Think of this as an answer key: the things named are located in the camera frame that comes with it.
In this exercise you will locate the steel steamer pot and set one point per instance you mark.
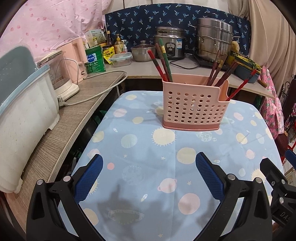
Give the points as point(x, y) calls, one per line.
point(215, 39)

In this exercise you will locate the wooden rolling pin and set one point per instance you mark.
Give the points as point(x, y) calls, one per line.
point(262, 83)

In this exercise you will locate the pink spotted curtain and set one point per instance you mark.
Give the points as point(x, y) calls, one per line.
point(46, 25)

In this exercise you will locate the beige curtain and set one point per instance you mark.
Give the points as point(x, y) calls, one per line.
point(272, 32)

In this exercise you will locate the white pump bottle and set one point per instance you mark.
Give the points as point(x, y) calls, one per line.
point(125, 47)

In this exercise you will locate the pink perforated chopstick holder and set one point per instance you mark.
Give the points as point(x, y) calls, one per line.
point(194, 109)

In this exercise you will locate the dark blue basin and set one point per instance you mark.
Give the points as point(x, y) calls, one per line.
point(245, 74)

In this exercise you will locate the wood-grain counter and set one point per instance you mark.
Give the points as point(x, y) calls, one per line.
point(74, 120)

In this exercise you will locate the navy floral cloth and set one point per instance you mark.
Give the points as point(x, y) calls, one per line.
point(143, 20)

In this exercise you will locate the white countertop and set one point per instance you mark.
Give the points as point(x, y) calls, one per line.
point(143, 69)

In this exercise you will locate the yellow basin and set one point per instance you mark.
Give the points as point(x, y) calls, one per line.
point(242, 60)

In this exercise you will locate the brown chopstick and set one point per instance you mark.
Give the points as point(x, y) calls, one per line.
point(214, 66)

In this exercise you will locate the green plastic canister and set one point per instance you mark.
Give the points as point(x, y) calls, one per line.
point(94, 60)

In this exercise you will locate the yellow packet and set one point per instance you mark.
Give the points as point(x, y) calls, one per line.
point(108, 55)

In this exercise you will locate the pink floral apron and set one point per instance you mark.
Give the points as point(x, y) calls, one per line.
point(272, 109)

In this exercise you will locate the pink electric kettle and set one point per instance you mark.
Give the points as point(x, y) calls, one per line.
point(74, 60)

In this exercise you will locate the dark red chair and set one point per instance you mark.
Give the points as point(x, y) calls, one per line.
point(288, 115)

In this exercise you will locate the white dish tub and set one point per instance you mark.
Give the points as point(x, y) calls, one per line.
point(25, 120)

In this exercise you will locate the dark red chopstick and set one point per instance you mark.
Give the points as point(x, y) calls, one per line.
point(229, 77)
point(227, 73)
point(160, 58)
point(219, 68)

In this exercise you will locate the small pot with glass lid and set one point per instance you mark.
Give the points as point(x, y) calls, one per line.
point(142, 52)

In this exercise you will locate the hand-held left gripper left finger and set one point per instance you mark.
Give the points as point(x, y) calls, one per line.
point(90, 178)

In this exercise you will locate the tan loofah sponge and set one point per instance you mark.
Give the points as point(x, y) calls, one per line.
point(235, 45)

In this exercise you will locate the green chopstick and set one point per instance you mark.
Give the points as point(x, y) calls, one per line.
point(167, 66)

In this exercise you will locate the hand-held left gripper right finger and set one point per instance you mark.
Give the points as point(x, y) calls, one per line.
point(208, 177)

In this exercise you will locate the yellow pump bottle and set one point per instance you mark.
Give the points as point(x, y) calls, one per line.
point(118, 46)

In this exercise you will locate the clear food container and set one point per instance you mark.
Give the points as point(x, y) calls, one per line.
point(120, 59)

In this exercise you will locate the green vegetables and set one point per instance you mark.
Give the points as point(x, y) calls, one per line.
point(252, 62)

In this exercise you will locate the white blender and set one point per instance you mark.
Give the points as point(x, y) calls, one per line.
point(60, 76)

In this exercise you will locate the dark sauce bottle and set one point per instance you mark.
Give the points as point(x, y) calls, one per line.
point(108, 39)

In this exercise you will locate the white carton box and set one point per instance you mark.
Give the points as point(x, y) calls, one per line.
point(94, 38)

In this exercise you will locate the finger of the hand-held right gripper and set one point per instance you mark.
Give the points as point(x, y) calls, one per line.
point(291, 158)
point(274, 172)

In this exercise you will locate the steel rice cooker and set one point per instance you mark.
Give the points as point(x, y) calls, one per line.
point(173, 39)

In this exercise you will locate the black induction cooker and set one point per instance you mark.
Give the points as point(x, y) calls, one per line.
point(203, 62)

